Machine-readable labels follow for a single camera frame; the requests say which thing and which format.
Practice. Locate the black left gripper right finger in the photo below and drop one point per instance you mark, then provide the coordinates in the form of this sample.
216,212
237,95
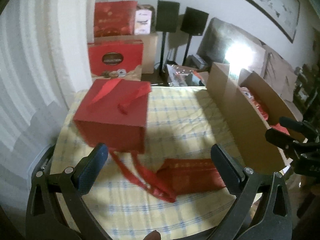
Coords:
261,209

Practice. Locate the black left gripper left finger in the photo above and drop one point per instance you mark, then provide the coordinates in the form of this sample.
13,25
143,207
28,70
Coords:
44,216

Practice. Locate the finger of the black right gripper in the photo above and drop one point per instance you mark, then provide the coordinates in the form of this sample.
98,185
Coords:
283,141
298,126

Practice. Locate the red foil gift bag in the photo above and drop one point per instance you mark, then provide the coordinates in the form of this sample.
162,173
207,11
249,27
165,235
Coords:
174,178

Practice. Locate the large open cardboard box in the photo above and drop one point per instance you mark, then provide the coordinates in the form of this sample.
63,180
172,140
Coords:
245,122

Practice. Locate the yellow plaid bed sheet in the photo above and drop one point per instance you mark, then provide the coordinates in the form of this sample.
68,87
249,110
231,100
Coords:
182,123

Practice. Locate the red gift box with ribbon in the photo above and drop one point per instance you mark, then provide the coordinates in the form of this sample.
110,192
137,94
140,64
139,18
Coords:
114,112

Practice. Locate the clear plastic bag of items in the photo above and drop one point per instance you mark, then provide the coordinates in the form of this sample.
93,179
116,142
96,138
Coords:
182,76

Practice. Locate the right black speaker on stand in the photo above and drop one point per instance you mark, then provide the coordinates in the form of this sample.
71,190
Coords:
193,23

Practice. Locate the black speaker on stand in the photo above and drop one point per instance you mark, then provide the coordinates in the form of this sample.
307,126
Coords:
166,22
193,23

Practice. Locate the red Ferrero Collection paper bag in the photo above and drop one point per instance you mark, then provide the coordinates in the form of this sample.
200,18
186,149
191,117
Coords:
116,59

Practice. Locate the brown cardboard box on floor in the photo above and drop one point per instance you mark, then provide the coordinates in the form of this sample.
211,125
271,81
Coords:
149,50

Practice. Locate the left black speaker on stand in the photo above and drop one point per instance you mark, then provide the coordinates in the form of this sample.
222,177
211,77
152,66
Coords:
166,22

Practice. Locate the white curtain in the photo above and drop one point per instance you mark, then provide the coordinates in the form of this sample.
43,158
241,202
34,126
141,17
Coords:
44,63

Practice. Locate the white pink small box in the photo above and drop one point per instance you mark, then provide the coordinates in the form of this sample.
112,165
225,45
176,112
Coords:
143,19

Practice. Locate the red patterned gift box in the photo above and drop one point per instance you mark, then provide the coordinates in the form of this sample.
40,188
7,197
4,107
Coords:
114,18

